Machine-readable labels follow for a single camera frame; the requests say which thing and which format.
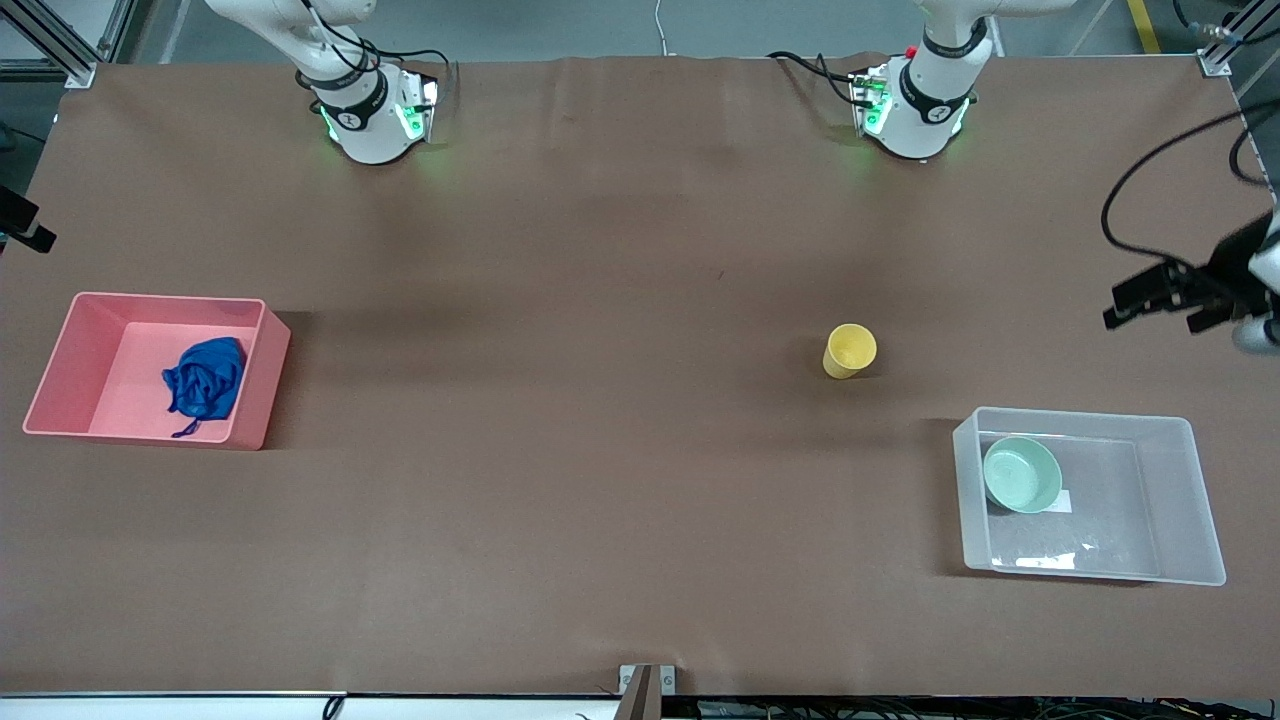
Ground blue cloth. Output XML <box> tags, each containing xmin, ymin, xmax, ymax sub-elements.
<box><xmin>162</xmin><ymin>337</ymin><xmax>247</xmax><ymax>439</ymax></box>

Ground yellow plastic cup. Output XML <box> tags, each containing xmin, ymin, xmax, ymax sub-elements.
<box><xmin>822</xmin><ymin>323</ymin><xmax>878</xmax><ymax>380</ymax></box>

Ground aluminium frame profile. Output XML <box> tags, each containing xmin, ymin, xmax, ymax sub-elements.
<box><xmin>1196</xmin><ymin>0</ymin><xmax>1280</xmax><ymax>77</ymax></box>
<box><xmin>0</xmin><ymin>0</ymin><xmax>101</xmax><ymax>89</ymax></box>

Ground light green bowl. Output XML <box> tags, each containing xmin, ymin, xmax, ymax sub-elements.
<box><xmin>982</xmin><ymin>436</ymin><xmax>1063</xmax><ymax>515</ymax></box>

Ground clear plastic box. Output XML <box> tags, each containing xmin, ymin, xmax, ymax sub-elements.
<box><xmin>952</xmin><ymin>406</ymin><xmax>1227</xmax><ymax>587</ymax></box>

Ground black left arm base cables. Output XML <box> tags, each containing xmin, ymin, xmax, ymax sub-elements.
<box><xmin>767</xmin><ymin>51</ymin><xmax>863</xmax><ymax>103</ymax></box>

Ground pink plastic box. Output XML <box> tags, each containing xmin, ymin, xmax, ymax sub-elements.
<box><xmin>22</xmin><ymin>292</ymin><xmax>292</xmax><ymax>451</ymax></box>

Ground brown table cover sheet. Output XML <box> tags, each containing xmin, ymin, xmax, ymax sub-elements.
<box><xmin>0</xmin><ymin>52</ymin><xmax>1280</xmax><ymax>699</ymax></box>

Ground black arm base cables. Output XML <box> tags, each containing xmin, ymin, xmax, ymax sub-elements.
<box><xmin>767</xmin><ymin>51</ymin><xmax>863</xmax><ymax>103</ymax></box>
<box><xmin>300</xmin><ymin>0</ymin><xmax>453</xmax><ymax>101</ymax></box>

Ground black right arm base cables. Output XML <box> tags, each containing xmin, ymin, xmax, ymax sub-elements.
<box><xmin>300</xmin><ymin>0</ymin><xmax>453</xmax><ymax>101</ymax></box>

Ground metal table edge bracket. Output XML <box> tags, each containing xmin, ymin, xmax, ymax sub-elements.
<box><xmin>618</xmin><ymin>663</ymin><xmax>677</xmax><ymax>720</ymax></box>

